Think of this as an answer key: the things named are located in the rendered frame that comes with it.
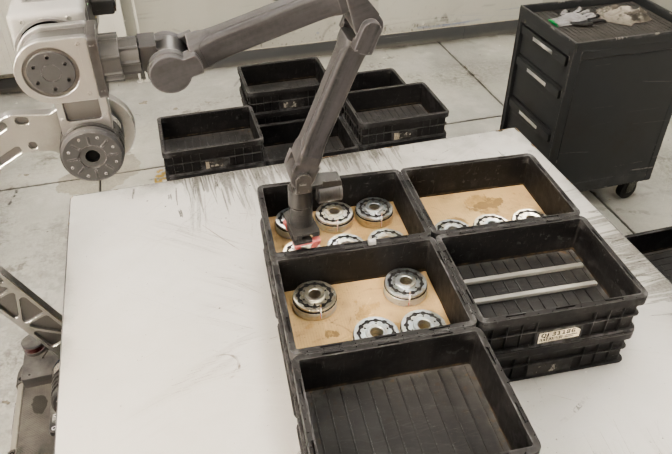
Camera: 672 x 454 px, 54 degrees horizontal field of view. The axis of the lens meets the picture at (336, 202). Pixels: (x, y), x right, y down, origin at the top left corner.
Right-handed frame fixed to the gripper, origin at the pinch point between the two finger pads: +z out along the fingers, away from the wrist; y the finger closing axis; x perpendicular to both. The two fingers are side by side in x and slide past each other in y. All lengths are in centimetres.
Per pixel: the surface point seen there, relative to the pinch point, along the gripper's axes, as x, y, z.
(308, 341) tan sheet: 6.4, -25.6, 4.2
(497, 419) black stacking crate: -23, -57, 4
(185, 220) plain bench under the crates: 25, 44, 17
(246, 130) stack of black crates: -11, 127, 37
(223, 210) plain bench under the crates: 13, 46, 17
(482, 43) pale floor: -218, 277, 85
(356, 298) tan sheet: -8.4, -16.6, 4.2
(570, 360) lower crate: -51, -44, 13
